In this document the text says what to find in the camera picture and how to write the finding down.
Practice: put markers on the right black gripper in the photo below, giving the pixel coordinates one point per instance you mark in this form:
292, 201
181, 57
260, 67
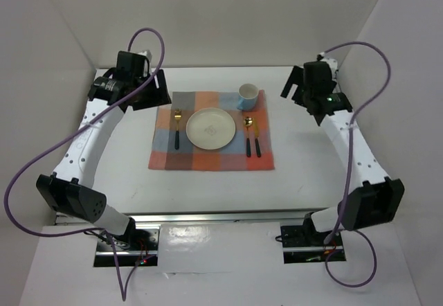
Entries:
295, 77

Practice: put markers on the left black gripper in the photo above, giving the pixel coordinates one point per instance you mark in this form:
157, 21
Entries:
159, 95

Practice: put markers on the gold fork green handle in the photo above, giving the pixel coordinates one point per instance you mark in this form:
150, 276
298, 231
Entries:
177, 118

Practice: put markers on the light blue mug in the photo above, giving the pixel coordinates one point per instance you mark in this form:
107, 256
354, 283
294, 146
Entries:
247, 97

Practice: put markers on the gold spoon green handle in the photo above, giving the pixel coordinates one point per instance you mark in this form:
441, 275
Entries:
248, 122

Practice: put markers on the gold knife green handle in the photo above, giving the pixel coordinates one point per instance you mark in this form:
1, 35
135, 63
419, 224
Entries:
257, 135

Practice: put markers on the checkered orange blue cloth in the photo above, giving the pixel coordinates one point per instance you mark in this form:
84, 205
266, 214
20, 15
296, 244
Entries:
230, 158

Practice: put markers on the cream ceramic plate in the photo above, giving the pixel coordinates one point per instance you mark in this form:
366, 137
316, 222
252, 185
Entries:
210, 128

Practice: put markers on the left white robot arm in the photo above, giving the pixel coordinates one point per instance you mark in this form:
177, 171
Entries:
69, 188

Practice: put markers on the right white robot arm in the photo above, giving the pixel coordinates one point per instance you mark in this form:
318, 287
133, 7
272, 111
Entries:
373, 197

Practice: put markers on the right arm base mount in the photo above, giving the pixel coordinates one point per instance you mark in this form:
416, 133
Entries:
301, 245

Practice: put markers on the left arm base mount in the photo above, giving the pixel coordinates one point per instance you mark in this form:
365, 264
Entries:
144, 251

